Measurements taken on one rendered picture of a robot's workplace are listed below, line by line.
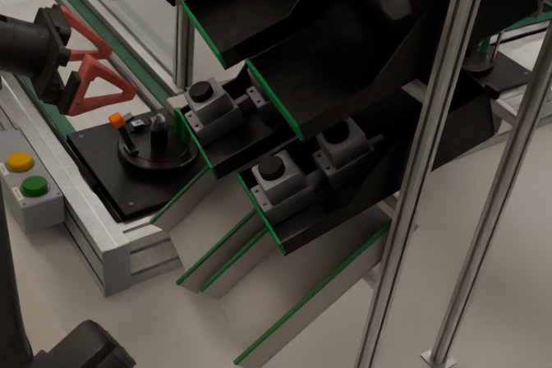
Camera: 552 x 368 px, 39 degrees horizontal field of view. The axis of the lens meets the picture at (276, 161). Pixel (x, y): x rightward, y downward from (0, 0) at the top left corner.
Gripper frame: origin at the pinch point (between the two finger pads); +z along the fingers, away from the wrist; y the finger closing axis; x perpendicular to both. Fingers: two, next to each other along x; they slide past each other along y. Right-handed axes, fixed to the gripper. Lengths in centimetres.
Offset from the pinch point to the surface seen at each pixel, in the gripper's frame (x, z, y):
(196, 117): 4.0, 13.4, 1.3
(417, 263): 21, 66, -2
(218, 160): 6.8, 15.8, -4.0
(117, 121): 19.8, 15.9, 25.3
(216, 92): -0.4, 13.8, 0.3
